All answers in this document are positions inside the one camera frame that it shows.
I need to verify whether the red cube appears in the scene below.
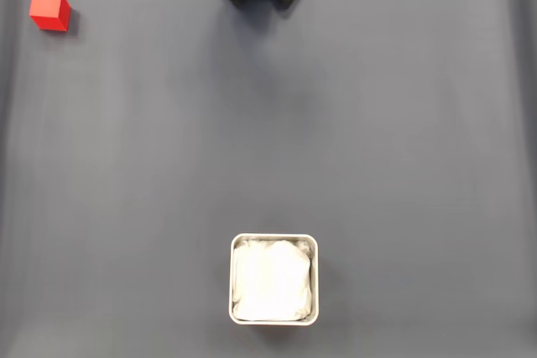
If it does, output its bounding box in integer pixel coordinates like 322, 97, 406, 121
29, 0, 72, 33

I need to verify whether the beige square box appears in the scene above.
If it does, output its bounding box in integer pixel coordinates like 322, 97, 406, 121
229, 232, 319, 326

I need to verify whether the dark blue table mat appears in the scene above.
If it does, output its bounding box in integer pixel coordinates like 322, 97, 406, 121
0, 0, 537, 358

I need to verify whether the white crumpled cloth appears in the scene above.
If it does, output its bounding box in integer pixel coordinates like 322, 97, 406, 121
232, 239, 312, 322

